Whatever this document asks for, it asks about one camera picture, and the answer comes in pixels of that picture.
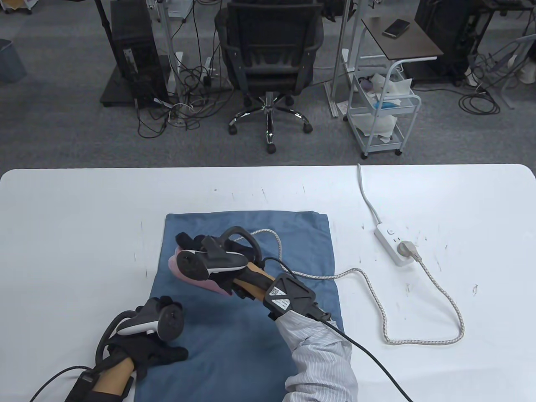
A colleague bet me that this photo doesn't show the person's left hand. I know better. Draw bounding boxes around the person's left hand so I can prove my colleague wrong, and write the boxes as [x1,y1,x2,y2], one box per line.
[106,296,189,379]

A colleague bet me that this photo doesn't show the person's right hand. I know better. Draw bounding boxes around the person's right hand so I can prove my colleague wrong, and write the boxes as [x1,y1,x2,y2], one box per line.
[175,232,263,300]

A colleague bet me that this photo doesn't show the pink electric iron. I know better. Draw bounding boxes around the pink electric iron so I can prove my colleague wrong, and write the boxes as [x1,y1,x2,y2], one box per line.
[168,247,235,297]

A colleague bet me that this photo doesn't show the blue pillowcase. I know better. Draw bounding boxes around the blue pillowcase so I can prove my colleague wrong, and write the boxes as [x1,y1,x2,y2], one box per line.
[135,211,345,402]

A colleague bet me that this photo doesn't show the braided iron cord with plug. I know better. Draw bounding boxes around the braided iron cord with plug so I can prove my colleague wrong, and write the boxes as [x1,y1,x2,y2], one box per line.
[232,228,464,346]

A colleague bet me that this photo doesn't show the person's right forearm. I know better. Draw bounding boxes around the person's right forearm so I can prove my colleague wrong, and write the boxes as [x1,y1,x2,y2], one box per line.
[232,262,359,402]

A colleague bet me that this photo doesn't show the person's left forearm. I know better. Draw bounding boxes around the person's left forearm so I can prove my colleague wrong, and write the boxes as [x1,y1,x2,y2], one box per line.
[90,358,137,402]

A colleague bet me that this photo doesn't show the grey white right hand controller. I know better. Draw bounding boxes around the grey white right hand controller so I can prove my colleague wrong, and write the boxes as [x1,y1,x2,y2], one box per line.
[176,226,264,280]

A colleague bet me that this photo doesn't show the grey white hand controller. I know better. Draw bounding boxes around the grey white hand controller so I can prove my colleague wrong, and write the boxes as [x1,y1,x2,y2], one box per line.
[176,226,264,280]
[95,297,185,365]

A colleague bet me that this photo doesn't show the grey white left hand controller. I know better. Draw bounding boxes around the grey white left hand controller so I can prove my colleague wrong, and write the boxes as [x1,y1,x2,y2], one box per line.
[95,297,185,365]

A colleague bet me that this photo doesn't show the white table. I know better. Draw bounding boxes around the white table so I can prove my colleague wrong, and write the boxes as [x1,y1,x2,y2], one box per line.
[0,164,536,402]

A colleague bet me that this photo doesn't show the white rolling cart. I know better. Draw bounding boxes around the white rolling cart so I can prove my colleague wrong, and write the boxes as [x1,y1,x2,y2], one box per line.
[343,59,421,160]

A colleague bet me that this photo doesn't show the pile of white papers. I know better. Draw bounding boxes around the pile of white papers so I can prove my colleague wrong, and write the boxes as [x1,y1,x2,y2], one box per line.
[355,110,398,143]

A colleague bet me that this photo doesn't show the black office chair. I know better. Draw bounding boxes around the black office chair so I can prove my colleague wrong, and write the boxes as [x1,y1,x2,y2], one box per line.
[214,0,325,154]

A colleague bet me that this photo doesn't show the black floor stand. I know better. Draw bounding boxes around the black floor stand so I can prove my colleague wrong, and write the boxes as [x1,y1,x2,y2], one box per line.
[94,0,139,108]

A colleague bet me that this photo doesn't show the crumpled white paper sheets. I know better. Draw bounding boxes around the crumpled white paper sheets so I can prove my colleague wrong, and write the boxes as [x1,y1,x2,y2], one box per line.
[368,72,414,100]

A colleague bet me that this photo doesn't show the black computer tower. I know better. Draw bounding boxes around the black computer tower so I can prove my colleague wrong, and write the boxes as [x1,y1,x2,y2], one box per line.
[110,0,170,108]
[415,0,482,76]

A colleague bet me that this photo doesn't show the brown side table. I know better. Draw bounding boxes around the brown side table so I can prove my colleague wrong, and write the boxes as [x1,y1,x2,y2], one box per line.
[361,17,444,61]

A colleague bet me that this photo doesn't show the smartphone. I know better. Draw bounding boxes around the smartphone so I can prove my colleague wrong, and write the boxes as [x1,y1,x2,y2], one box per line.
[382,19,411,39]

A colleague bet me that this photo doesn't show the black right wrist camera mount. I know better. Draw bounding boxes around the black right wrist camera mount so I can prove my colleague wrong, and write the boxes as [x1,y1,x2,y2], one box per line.
[264,273,332,323]

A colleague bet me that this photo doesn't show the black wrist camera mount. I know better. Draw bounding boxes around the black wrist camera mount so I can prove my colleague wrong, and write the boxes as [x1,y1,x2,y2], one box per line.
[264,273,332,323]
[65,368,134,402]

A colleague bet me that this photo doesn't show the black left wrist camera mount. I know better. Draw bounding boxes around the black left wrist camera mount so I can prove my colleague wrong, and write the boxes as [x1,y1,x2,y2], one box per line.
[65,368,134,402]

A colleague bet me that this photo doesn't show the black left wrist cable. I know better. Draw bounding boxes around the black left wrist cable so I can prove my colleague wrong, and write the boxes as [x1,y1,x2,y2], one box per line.
[29,366,90,402]

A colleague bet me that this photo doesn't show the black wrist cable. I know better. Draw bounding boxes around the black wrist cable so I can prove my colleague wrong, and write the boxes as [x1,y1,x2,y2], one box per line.
[29,366,90,402]
[262,258,413,402]

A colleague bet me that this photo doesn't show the white power strip cable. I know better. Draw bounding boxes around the white power strip cable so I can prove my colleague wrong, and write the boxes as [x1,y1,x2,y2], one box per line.
[357,163,382,227]

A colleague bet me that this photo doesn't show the tangle of black floor cables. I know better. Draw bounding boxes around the tangle of black floor cables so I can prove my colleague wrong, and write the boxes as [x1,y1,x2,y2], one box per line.
[137,63,235,139]

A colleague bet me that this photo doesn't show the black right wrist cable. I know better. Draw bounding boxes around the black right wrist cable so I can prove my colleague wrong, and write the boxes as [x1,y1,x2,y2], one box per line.
[262,258,413,402]

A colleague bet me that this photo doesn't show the white metal frame post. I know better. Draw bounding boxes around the white metal frame post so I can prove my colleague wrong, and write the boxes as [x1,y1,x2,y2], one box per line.
[326,0,361,119]
[157,0,183,99]

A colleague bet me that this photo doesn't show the coiled black cable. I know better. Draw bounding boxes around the coiled black cable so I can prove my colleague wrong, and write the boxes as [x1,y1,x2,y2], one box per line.
[459,90,501,116]

